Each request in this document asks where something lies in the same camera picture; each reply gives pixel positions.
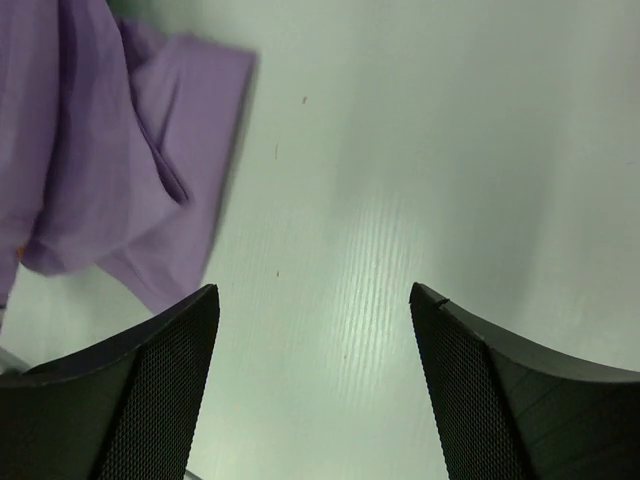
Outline purple trousers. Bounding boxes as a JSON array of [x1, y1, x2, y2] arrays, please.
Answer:
[[1, 1, 256, 313]]

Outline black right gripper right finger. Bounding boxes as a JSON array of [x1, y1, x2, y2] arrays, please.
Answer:
[[409, 283, 639, 479]]

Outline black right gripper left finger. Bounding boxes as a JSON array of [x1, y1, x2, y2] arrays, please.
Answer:
[[1, 285, 219, 479]]

